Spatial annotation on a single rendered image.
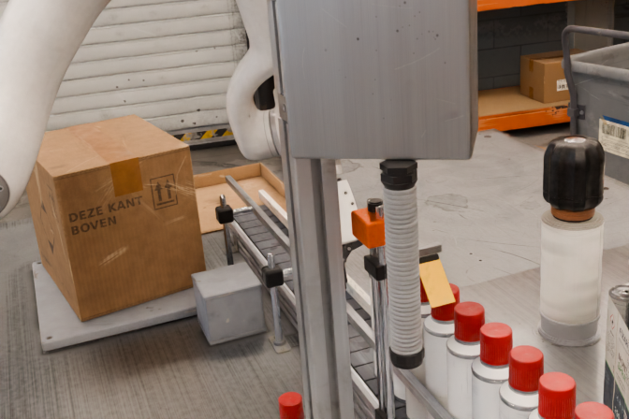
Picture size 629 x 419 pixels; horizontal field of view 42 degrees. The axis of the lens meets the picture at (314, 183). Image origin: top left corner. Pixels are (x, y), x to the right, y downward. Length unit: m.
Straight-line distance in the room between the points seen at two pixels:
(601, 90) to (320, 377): 2.62
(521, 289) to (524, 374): 0.58
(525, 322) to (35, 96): 0.78
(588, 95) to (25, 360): 2.57
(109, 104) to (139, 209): 3.82
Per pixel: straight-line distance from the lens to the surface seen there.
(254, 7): 1.15
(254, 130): 1.26
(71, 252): 1.43
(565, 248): 1.18
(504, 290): 1.39
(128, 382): 1.33
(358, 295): 1.31
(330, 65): 0.74
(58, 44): 1.07
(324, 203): 0.84
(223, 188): 2.07
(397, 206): 0.74
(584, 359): 1.22
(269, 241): 1.61
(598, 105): 3.44
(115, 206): 1.43
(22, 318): 1.60
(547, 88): 5.20
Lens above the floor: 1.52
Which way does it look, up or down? 20 degrees down
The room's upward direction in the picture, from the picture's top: 5 degrees counter-clockwise
